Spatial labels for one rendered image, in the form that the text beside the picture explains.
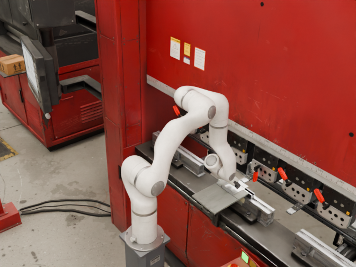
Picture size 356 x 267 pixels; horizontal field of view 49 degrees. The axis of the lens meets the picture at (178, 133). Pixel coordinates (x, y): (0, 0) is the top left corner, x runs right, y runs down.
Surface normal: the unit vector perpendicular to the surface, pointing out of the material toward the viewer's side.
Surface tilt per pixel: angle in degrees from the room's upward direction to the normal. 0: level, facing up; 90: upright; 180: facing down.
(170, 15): 90
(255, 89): 90
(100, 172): 0
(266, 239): 0
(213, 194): 0
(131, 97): 90
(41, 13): 90
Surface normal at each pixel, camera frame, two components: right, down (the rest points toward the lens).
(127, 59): 0.63, 0.42
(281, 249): 0.04, -0.86
